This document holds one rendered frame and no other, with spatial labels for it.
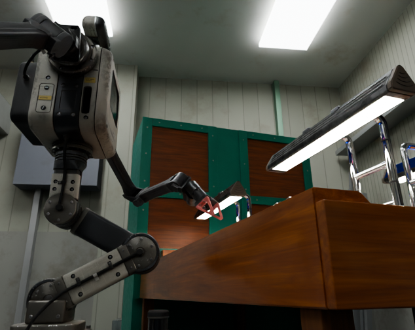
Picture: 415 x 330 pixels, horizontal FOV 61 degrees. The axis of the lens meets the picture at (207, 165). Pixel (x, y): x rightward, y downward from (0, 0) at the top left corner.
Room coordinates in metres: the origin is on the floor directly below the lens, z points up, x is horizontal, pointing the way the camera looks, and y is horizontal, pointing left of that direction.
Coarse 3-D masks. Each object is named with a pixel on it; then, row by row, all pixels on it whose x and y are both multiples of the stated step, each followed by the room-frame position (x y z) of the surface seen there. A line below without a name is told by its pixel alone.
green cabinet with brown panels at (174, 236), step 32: (160, 128) 2.31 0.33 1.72; (192, 128) 2.37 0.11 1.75; (224, 128) 2.46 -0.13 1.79; (160, 160) 2.31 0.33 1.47; (192, 160) 2.38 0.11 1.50; (224, 160) 2.46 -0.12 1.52; (256, 160) 2.55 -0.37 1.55; (256, 192) 2.54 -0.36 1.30; (288, 192) 2.63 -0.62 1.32; (128, 224) 2.72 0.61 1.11; (160, 224) 2.31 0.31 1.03; (192, 224) 2.38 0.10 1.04; (224, 224) 2.46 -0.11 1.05
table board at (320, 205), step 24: (336, 216) 0.54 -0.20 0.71; (360, 216) 0.55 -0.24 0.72; (384, 216) 0.57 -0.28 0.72; (408, 216) 0.58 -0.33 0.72; (336, 240) 0.54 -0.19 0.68; (360, 240) 0.55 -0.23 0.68; (384, 240) 0.56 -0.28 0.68; (408, 240) 0.58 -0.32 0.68; (336, 264) 0.53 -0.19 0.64; (360, 264) 0.55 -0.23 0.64; (384, 264) 0.56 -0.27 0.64; (408, 264) 0.58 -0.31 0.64; (336, 288) 0.53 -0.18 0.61; (360, 288) 0.54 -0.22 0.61; (384, 288) 0.56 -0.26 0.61; (408, 288) 0.57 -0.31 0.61
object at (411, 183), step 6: (408, 144) 1.20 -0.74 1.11; (414, 144) 1.21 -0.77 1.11; (402, 150) 1.20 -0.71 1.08; (402, 156) 1.20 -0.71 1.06; (408, 162) 1.19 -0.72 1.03; (408, 168) 1.19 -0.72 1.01; (408, 174) 1.19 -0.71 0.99; (408, 180) 1.20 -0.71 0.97; (414, 180) 1.18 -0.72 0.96; (408, 186) 1.20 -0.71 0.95; (414, 186) 1.19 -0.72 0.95; (408, 192) 1.21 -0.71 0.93; (414, 192) 1.19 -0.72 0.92; (414, 198) 1.19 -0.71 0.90; (414, 204) 1.19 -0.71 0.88
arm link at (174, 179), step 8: (176, 176) 1.52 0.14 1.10; (184, 176) 1.51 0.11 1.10; (160, 184) 1.62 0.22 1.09; (168, 184) 1.54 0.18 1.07; (176, 184) 1.50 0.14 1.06; (144, 192) 1.75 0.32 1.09; (152, 192) 1.70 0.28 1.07; (160, 192) 1.65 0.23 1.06; (168, 192) 1.62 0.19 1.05; (136, 200) 1.78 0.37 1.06; (144, 200) 1.79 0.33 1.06
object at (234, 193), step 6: (234, 186) 1.63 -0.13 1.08; (240, 186) 1.64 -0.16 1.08; (222, 192) 1.80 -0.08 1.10; (228, 192) 1.65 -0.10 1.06; (234, 192) 1.63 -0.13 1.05; (240, 192) 1.64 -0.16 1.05; (216, 198) 1.85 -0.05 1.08; (222, 198) 1.73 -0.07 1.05; (240, 198) 1.70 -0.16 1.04; (198, 210) 2.17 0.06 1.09; (198, 216) 2.12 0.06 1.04; (210, 216) 2.12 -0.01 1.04
